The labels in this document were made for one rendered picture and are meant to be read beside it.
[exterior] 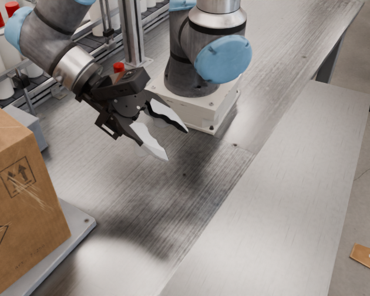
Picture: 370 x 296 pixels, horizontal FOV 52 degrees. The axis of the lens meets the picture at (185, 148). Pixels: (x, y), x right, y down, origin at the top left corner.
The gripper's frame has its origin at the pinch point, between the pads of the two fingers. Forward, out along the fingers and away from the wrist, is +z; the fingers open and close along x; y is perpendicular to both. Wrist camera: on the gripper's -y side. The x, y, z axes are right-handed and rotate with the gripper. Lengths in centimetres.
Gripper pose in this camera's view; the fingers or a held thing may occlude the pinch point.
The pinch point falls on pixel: (175, 140)
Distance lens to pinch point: 69.9
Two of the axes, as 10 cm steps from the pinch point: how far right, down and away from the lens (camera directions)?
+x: -4.5, 6.7, -6.0
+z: 7.8, 6.2, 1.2
